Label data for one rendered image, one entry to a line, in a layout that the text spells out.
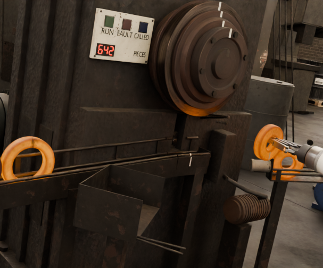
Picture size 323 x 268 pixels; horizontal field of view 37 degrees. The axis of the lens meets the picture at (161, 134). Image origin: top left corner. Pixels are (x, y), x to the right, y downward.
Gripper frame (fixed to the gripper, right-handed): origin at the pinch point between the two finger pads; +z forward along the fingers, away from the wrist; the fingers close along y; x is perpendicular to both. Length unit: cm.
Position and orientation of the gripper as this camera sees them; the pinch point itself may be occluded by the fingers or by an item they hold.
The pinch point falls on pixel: (270, 139)
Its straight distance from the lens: 206.7
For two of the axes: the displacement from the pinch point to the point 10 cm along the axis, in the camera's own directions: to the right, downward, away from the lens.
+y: 7.6, -0.1, 6.5
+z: -6.2, -3.2, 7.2
